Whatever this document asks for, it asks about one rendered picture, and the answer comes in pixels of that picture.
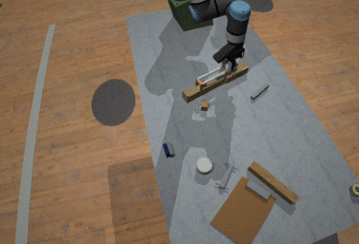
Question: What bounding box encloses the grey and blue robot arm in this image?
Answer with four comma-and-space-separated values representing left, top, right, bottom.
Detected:
189, 0, 251, 63

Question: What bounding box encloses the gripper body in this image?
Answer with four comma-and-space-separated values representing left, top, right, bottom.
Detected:
227, 40, 245, 62

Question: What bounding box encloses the small wooden block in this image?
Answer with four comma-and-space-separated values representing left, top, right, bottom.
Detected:
201, 99, 209, 112

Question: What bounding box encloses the white round disc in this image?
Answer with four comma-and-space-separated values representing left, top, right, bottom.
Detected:
197, 158, 212, 175

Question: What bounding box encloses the brown wooden bar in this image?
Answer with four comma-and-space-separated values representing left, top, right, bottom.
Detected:
247, 161, 298, 205

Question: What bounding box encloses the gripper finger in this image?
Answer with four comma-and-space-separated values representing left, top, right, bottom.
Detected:
228, 57, 238, 75
222, 58, 229, 69

